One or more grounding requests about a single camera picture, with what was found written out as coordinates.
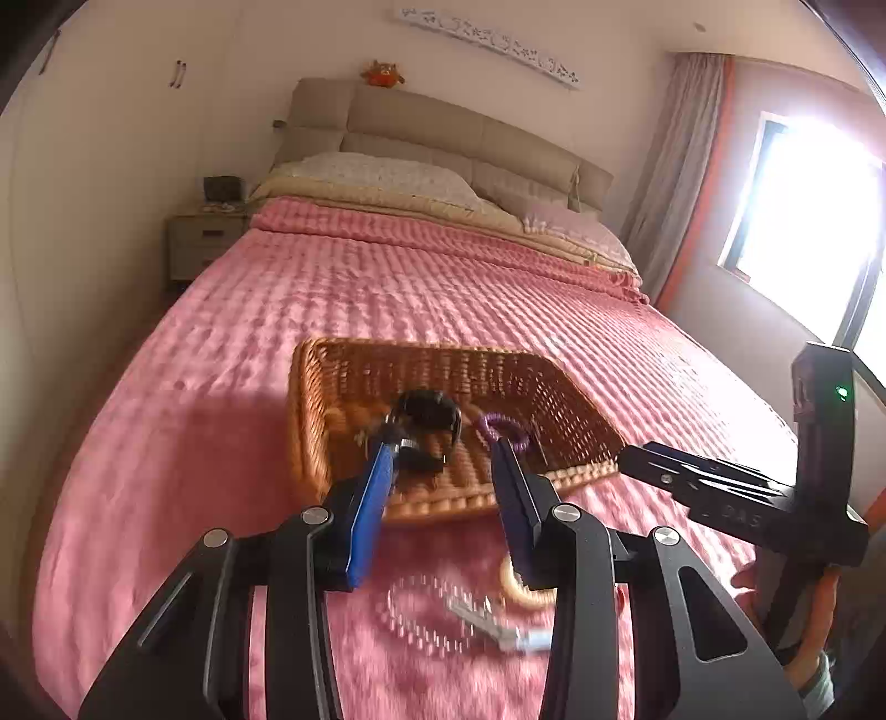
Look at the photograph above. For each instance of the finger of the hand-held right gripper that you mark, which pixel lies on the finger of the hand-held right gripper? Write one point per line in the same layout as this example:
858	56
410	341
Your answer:
675	479
720	474

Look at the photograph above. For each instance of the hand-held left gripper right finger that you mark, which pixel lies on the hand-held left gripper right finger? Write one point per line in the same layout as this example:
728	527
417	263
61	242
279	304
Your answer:
516	509

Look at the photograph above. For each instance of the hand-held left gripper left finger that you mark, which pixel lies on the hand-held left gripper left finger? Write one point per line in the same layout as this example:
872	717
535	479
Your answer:
370	512

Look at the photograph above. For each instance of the black wristwatch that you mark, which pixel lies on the black wristwatch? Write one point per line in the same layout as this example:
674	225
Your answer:
432	408

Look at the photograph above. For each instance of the brown wicker basket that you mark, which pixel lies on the brown wicker basket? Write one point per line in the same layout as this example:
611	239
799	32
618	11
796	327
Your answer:
346	388

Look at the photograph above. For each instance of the person's right hand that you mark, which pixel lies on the person's right hand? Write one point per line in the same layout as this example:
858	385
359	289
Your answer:
746	581

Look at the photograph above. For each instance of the beige wooden bangle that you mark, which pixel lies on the beige wooden bangle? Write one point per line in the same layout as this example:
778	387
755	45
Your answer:
516	599

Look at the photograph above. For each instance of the silver metal hair clip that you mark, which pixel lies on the silver metal hair clip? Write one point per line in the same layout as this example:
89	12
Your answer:
477	613

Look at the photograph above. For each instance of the pink textured blanket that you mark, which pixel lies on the pink textured blanket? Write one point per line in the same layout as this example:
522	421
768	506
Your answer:
415	291

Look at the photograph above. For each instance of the bright window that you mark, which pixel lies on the bright window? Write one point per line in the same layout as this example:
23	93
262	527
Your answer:
810	221

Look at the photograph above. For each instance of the pink pillow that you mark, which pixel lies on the pink pillow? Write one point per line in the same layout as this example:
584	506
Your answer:
554	218

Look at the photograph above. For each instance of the grey curtain with orange trim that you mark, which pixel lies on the grey curtain with orange trim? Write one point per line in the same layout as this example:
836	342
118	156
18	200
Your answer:
668	173

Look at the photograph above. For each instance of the beige folded quilt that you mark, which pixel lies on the beige folded quilt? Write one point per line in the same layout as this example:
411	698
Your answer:
387	206

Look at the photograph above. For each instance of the beige nightstand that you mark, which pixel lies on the beige nightstand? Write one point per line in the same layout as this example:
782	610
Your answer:
204	246

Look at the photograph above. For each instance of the white floral pillow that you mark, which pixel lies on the white floral pillow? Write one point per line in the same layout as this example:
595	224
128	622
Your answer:
374	173

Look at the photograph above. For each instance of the dark alarm clock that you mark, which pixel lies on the dark alarm clock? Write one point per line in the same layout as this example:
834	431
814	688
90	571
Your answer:
222	188

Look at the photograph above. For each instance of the beige padded headboard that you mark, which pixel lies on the beige padded headboard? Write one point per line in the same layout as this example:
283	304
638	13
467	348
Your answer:
415	118

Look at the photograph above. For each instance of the white wardrobe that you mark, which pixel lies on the white wardrobe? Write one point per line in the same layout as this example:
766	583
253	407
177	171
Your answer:
104	173

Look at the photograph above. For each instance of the orange plush toy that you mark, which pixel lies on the orange plush toy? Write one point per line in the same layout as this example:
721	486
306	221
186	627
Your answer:
382	73

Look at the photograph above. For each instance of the white carved wall decoration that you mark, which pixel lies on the white carved wall decoration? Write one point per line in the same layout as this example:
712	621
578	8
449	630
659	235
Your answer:
484	38

